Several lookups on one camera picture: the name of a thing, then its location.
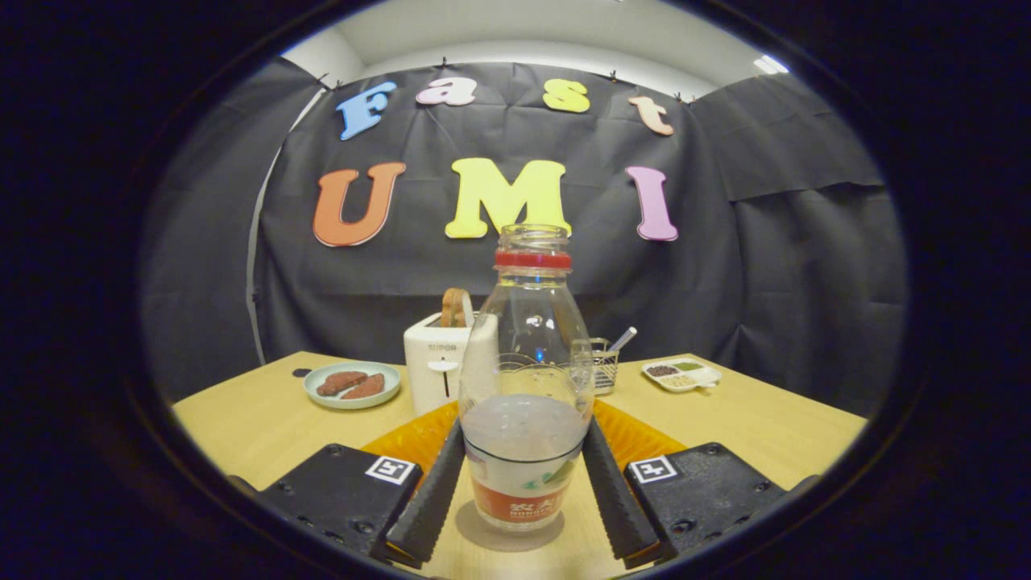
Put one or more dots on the white divided dish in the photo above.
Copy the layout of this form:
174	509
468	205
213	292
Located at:
709	376

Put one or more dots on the pale green plate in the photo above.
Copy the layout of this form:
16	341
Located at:
391	379

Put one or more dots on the silver rod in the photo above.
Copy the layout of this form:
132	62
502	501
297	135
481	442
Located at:
624	338

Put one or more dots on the white toaster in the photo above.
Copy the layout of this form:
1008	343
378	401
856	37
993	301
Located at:
435	370

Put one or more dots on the clear plastic juice bottle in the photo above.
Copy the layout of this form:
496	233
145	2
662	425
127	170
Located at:
523	451

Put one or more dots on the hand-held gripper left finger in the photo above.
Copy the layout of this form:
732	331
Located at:
427	499

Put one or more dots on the wooden table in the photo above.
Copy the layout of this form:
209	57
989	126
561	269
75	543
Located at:
765	435

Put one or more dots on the brown toast slice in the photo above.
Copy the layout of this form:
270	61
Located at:
457	310

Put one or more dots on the small ceiling light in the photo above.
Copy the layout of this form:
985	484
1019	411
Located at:
771	64

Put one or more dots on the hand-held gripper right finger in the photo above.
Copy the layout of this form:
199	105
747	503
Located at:
616	499

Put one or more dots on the brown meat slice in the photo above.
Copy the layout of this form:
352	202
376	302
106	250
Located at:
334	383
369	388

